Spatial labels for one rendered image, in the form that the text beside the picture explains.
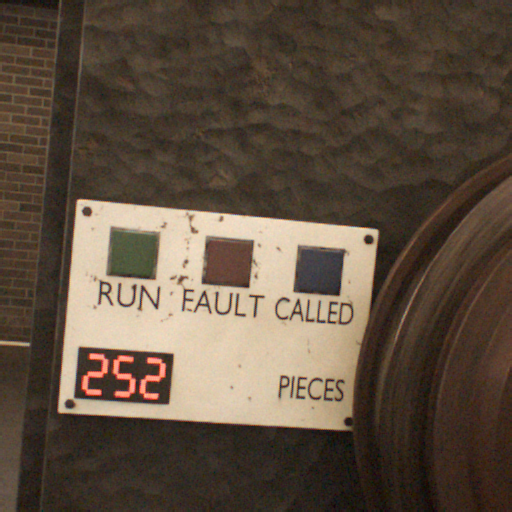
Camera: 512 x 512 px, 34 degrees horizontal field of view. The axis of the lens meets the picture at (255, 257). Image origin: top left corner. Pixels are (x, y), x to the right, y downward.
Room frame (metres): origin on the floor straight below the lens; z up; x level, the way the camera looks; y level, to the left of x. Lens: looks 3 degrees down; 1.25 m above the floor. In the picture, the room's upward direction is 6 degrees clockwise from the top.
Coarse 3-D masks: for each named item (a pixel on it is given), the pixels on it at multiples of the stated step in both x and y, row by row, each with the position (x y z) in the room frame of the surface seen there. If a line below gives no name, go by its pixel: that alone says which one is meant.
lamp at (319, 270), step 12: (312, 252) 0.71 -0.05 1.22; (324, 252) 0.71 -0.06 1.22; (336, 252) 0.71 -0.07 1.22; (300, 264) 0.71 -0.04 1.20; (312, 264) 0.71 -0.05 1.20; (324, 264) 0.71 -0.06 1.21; (336, 264) 0.71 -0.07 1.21; (300, 276) 0.71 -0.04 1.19; (312, 276) 0.71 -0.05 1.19; (324, 276) 0.71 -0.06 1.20; (336, 276) 0.71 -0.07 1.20; (300, 288) 0.71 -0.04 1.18; (312, 288) 0.71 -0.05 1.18; (324, 288) 0.71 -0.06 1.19; (336, 288) 0.71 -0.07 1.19
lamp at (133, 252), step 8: (120, 232) 0.68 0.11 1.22; (128, 232) 0.69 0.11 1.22; (136, 232) 0.69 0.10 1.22; (144, 232) 0.69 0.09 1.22; (120, 240) 0.68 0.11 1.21; (128, 240) 0.69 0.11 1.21; (136, 240) 0.69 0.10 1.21; (144, 240) 0.69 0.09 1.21; (152, 240) 0.69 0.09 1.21; (112, 248) 0.68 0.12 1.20; (120, 248) 0.68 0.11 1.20; (128, 248) 0.69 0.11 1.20; (136, 248) 0.69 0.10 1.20; (144, 248) 0.69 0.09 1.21; (152, 248) 0.69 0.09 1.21; (112, 256) 0.68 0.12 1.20; (120, 256) 0.68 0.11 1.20; (128, 256) 0.69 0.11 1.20; (136, 256) 0.69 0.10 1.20; (144, 256) 0.69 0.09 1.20; (152, 256) 0.69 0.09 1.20; (112, 264) 0.68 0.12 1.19; (120, 264) 0.68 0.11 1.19; (128, 264) 0.69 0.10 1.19; (136, 264) 0.69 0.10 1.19; (144, 264) 0.69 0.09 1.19; (152, 264) 0.69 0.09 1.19; (112, 272) 0.68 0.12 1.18; (120, 272) 0.68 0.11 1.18; (128, 272) 0.69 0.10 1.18; (136, 272) 0.69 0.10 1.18; (144, 272) 0.69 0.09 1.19; (152, 272) 0.69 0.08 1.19
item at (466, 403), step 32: (480, 288) 0.58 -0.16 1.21; (480, 320) 0.58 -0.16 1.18; (448, 352) 0.58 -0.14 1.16; (480, 352) 0.58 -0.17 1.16; (448, 384) 0.58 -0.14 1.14; (480, 384) 0.58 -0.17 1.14; (448, 416) 0.58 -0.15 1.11; (480, 416) 0.57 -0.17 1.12; (448, 448) 0.58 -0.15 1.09; (480, 448) 0.57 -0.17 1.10; (448, 480) 0.58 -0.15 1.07; (480, 480) 0.57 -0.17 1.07
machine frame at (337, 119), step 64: (64, 0) 0.78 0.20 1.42; (128, 0) 0.71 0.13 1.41; (192, 0) 0.72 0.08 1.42; (256, 0) 0.72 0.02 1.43; (320, 0) 0.73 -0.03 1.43; (384, 0) 0.74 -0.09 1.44; (448, 0) 0.75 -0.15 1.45; (64, 64) 0.78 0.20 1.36; (128, 64) 0.71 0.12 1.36; (192, 64) 0.72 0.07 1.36; (256, 64) 0.72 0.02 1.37; (320, 64) 0.73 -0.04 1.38; (384, 64) 0.74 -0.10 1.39; (448, 64) 0.75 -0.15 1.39; (64, 128) 0.78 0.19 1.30; (128, 128) 0.71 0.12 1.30; (192, 128) 0.72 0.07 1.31; (256, 128) 0.73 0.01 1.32; (320, 128) 0.73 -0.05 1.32; (384, 128) 0.74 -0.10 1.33; (448, 128) 0.75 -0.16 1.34; (64, 192) 0.78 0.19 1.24; (128, 192) 0.71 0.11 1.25; (192, 192) 0.72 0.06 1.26; (256, 192) 0.73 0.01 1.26; (320, 192) 0.73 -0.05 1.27; (384, 192) 0.74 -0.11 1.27; (448, 192) 0.75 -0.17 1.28; (64, 256) 0.70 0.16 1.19; (384, 256) 0.74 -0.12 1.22; (64, 320) 0.70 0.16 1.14; (64, 448) 0.70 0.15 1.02; (128, 448) 0.71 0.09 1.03; (192, 448) 0.72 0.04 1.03; (256, 448) 0.73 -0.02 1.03; (320, 448) 0.74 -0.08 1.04
